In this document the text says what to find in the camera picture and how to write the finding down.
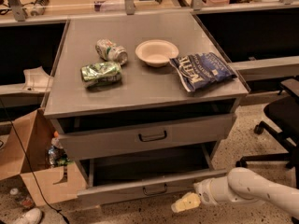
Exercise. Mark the yellow foam-covered gripper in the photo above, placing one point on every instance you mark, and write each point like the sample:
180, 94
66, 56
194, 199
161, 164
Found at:
204, 191

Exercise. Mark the grey drawer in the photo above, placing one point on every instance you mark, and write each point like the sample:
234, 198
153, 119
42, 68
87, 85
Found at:
129, 132
147, 174

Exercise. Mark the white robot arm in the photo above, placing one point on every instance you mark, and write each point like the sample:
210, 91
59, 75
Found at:
240, 186

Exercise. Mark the grey drawer cabinet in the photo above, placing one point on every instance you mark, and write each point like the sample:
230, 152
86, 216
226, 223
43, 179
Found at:
141, 86

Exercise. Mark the grey top drawer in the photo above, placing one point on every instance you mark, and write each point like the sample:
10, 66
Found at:
129, 132

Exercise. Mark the black office chair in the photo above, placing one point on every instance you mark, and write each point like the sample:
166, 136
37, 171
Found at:
284, 113

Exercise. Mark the blue chip bag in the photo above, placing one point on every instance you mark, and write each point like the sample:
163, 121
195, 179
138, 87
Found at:
199, 71

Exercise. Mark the plastic bottles in box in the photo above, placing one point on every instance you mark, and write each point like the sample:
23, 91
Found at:
56, 154

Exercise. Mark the white paper bowl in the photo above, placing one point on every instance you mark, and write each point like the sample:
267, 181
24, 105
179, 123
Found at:
156, 53

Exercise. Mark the crushed green soda can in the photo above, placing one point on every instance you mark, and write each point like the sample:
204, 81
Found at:
100, 74

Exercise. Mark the white shoe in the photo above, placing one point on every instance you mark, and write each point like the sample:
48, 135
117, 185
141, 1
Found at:
33, 216

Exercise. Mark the small jar on floor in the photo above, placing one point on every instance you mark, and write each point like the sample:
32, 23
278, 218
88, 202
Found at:
27, 203

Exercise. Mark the white green soda can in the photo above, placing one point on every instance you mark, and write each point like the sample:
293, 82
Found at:
110, 51

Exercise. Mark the brown cardboard box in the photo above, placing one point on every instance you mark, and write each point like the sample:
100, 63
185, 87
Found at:
24, 154

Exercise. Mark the white black handheld tool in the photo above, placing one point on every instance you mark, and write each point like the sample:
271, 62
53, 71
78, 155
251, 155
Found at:
39, 7

